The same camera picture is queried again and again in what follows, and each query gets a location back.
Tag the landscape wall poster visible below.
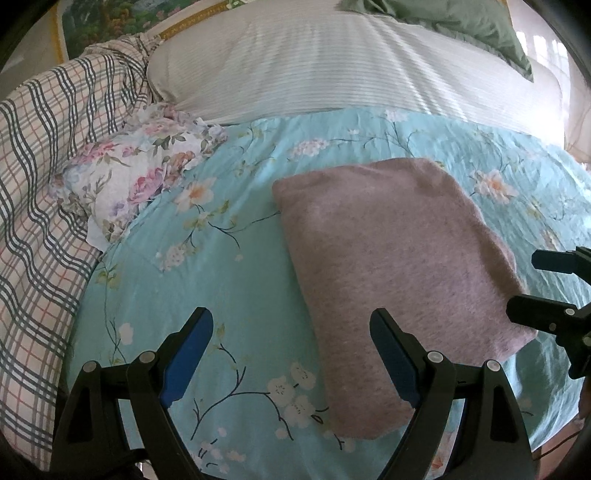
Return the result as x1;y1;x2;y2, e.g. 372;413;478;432
55;0;247;62

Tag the plaid blanket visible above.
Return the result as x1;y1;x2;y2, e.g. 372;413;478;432
0;36;165;472

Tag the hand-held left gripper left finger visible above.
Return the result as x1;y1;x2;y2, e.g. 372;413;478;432
51;307;214;480

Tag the mauve knit garment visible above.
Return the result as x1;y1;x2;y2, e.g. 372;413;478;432
271;158;539;440

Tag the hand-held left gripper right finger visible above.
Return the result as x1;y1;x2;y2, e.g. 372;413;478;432
369;308;534;480

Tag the floral white pillow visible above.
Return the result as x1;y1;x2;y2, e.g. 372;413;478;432
50;104;228;252

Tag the white striped pillow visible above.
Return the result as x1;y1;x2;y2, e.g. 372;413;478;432
147;2;567;148

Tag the green pillow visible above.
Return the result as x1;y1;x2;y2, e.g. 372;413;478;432
339;0;534;83

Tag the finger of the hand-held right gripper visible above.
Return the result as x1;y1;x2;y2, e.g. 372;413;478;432
531;246;591;278
505;294;591;334

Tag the light blue floral bedsheet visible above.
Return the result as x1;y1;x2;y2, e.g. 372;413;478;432
62;107;591;480

